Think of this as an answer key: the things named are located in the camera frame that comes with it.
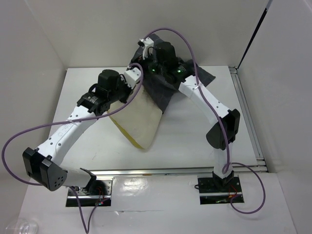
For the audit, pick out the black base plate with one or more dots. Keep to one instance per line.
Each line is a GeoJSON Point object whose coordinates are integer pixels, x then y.
{"type": "Point", "coordinates": [102, 189]}
{"type": "Point", "coordinates": [206, 185]}

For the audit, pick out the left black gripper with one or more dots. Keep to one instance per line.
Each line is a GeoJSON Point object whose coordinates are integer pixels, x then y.
{"type": "Point", "coordinates": [128, 90]}

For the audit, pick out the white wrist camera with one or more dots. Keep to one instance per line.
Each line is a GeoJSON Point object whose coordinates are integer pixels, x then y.
{"type": "Point", "coordinates": [132, 77]}
{"type": "Point", "coordinates": [145, 44]}

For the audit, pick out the cream yellow pillow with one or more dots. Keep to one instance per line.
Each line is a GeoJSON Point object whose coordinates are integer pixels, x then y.
{"type": "Point", "coordinates": [139, 121]}

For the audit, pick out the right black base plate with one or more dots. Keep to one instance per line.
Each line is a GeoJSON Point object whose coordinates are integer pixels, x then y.
{"type": "Point", "coordinates": [206, 185]}

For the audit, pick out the clear plastic object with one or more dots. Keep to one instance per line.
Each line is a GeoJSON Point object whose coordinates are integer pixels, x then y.
{"type": "Point", "coordinates": [22, 226]}

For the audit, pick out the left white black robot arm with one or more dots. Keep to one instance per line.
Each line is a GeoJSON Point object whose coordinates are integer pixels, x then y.
{"type": "Point", "coordinates": [43, 164]}

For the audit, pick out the dark vertical frame pole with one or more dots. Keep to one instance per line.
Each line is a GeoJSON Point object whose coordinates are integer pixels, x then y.
{"type": "Point", "coordinates": [255, 31]}

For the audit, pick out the aluminium rail front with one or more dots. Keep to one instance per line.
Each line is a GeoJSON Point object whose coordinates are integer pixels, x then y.
{"type": "Point", "coordinates": [176, 171]}

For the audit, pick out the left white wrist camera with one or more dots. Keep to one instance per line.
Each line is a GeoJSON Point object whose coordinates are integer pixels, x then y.
{"type": "Point", "coordinates": [132, 77]}

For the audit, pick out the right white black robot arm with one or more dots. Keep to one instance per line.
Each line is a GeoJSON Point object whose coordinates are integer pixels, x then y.
{"type": "Point", "coordinates": [224, 126]}

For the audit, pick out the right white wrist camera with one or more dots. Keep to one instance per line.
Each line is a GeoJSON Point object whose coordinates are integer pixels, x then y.
{"type": "Point", "coordinates": [145, 44]}

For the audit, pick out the dark grey plaid pillowcase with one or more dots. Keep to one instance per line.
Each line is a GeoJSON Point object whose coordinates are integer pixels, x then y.
{"type": "Point", "coordinates": [156, 86]}

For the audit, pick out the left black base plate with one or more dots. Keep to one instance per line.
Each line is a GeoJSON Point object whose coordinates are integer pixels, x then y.
{"type": "Point", "coordinates": [102, 189]}

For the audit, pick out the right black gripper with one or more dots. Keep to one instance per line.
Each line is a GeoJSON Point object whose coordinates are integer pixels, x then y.
{"type": "Point", "coordinates": [145, 68]}

